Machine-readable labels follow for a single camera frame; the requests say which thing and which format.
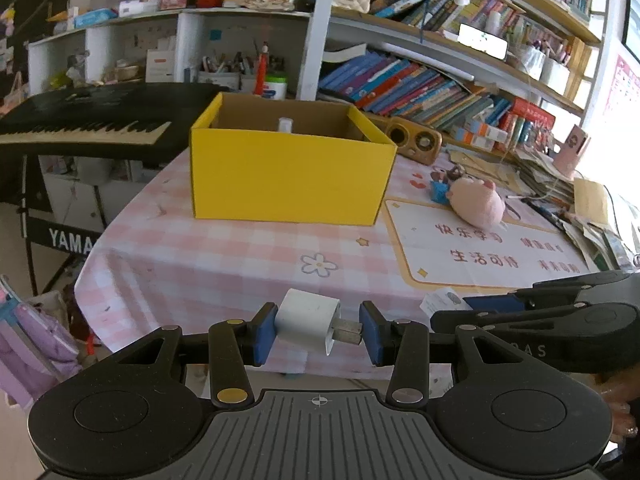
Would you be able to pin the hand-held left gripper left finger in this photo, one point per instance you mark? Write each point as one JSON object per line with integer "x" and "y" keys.
{"x": 262, "y": 335}

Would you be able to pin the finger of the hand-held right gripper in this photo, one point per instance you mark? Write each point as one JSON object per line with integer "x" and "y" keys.
{"x": 492, "y": 304}
{"x": 510, "y": 320}

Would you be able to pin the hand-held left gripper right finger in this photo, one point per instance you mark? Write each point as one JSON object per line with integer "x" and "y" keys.
{"x": 372, "y": 335}

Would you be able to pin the white charger plug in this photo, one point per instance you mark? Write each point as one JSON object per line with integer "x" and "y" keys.
{"x": 307, "y": 320}

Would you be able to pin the pink plush pig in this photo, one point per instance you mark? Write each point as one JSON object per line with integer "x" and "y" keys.
{"x": 475, "y": 202}

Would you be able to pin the yellow cardboard box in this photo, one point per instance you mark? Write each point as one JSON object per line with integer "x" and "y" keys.
{"x": 285, "y": 180}

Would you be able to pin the white spray bottle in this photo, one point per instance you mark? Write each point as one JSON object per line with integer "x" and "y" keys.
{"x": 285, "y": 125}

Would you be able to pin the person's right hand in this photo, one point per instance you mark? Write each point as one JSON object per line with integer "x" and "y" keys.
{"x": 625, "y": 410}

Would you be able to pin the white printed paper slip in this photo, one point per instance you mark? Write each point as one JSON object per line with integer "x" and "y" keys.
{"x": 440, "y": 302}

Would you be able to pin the pink checked tablecloth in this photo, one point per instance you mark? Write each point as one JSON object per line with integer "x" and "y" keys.
{"x": 225, "y": 270}

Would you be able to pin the black marker pen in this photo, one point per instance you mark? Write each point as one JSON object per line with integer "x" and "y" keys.
{"x": 542, "y": 212}

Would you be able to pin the stack of loose papers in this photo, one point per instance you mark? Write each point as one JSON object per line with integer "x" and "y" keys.
{"x": 590, "y": 240}

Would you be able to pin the black binder clip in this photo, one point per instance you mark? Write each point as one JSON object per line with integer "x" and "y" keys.
{"x": 447, "y": 174}

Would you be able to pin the pile of brown envelopes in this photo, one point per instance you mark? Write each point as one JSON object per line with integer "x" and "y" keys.
{"x": 480, "y": 165}

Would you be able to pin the kraft paper envelope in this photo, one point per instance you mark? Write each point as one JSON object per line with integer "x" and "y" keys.
{"x": 590, "y": 200}

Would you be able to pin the blue orange carton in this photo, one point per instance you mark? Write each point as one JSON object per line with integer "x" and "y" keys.
{"x": 487, "y": 131}
{"x": 475, "y": 141}

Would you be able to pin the brown retro radio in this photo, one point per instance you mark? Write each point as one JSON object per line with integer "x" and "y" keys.
{"x": 412, "y": 140}

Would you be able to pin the set of red dictionaries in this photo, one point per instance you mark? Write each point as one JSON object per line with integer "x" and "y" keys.
{"x": 530, "y": 120}

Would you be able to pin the black keyboard stand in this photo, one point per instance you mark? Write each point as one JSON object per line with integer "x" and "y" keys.
{"x": 65, "y": 245}

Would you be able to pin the purple fabric bag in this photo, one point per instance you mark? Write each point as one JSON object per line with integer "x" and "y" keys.
{"x": 35, "y": 345}

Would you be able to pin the row of blue books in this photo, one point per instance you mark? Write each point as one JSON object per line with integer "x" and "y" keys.
{"x": 410, "y": 87}

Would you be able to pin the white storage box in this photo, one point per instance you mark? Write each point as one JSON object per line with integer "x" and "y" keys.
{"x": 555, "y": 75}

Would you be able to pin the clear pen holder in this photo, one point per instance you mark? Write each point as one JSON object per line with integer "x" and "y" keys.
{"x": 530, "y": 62}

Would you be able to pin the white jar green lid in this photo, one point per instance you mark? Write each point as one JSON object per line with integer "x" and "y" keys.
{"x": 276, "y": 89}

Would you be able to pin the pen holder with pens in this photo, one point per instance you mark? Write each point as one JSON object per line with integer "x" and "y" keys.
{"x": 220, "y": 77}

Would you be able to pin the white digital clock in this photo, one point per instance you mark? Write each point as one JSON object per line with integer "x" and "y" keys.
{"x": 482, "y": 40}

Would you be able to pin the black keyboard piano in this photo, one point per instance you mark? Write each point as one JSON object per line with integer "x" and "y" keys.
{"x": 100, "y": 110}

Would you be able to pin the white box red label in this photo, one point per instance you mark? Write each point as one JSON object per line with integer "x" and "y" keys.
{"x": 161, "y": 67}

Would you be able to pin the white wooden bookshelf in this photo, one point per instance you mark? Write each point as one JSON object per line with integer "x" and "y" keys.
{"x": 315, "y": 35}

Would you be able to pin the row of mixed books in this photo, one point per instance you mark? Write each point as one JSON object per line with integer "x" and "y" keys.
{"x": 425, "y": 2}

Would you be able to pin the white side shelf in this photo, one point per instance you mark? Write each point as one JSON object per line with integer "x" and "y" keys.
{"x": 185, "y": 35}

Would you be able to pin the flat white box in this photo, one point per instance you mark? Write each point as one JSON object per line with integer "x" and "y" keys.
{"x": 139, "y": 8}

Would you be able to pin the blue tissue pack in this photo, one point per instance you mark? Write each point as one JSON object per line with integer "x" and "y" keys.
{"x": 95, "y": 18}

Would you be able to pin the pink wall calendar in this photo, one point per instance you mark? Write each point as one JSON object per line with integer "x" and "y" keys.
{"x": 622, "y": 90}

